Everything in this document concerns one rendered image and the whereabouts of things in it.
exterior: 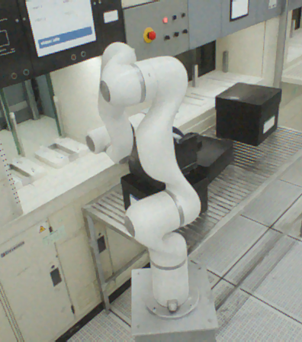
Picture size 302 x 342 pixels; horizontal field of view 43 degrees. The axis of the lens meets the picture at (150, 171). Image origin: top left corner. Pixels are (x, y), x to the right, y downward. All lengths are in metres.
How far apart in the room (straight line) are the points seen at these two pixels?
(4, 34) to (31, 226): 0.79
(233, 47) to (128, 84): 2.21
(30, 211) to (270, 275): 1.51
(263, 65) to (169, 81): 2.06
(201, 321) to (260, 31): 2.14
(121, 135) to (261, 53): 1.88
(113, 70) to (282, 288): 1.85
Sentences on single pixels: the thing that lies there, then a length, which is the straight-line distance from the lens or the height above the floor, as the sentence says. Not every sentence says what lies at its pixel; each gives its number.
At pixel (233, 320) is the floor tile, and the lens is 2.30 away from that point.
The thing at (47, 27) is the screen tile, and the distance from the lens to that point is 1.57.
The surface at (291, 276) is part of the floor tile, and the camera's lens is 2.56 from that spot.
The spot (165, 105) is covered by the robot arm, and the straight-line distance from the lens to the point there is 1.00.
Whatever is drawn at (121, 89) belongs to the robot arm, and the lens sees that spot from 0.92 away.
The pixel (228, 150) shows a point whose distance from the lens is 2.03.
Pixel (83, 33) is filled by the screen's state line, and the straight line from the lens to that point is 1.67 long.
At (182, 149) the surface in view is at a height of 1.10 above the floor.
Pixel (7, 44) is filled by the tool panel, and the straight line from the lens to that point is 1.49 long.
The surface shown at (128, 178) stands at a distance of 1.72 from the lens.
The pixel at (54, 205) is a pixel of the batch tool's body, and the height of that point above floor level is 0.83.
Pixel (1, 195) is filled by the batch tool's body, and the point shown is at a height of 1.00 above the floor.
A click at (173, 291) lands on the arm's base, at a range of 1.29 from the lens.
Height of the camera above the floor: 1.82
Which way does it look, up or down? 31 degrees down
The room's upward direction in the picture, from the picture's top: 5 degrees counter-clockwise
